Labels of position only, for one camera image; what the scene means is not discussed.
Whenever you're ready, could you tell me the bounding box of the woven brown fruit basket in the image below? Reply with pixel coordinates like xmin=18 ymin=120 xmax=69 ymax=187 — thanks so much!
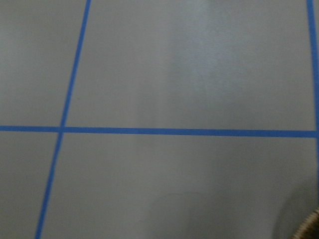
xmin=291 ymin=208 xmax=319 ymax=239

